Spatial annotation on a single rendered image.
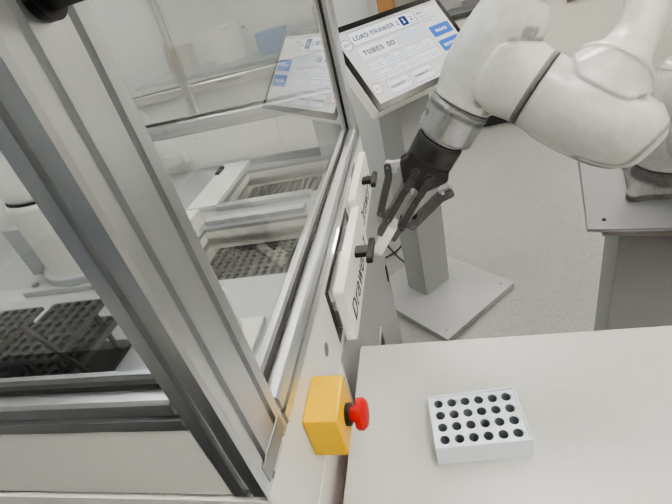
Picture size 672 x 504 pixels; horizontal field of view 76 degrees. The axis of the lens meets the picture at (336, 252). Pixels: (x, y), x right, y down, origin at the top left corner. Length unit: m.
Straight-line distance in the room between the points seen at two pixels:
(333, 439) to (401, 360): 0.26
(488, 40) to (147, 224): 0.48
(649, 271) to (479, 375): 0.63
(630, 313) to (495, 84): 0.86
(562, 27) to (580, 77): 3.29
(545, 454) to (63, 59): 0.66
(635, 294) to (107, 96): 1.21
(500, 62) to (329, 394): 0.47
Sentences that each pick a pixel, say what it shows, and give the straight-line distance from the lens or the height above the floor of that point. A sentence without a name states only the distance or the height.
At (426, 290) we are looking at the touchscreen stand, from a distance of 2.01.
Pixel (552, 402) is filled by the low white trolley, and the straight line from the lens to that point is 0.74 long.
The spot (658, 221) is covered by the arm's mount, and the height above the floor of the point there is 0.77.
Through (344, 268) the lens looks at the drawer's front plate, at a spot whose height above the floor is 0.93.
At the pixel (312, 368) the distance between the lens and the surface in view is 0.61.
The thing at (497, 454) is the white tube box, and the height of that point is 0.77.
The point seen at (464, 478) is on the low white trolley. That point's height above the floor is 0.76.
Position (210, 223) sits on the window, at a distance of 0.42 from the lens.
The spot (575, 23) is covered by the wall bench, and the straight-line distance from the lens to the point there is 3.95.
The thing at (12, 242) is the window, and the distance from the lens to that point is 0.37.
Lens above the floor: 1.34
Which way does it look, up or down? 32 degrees down
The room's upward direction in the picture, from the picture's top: 16 degrees counter-clockwise
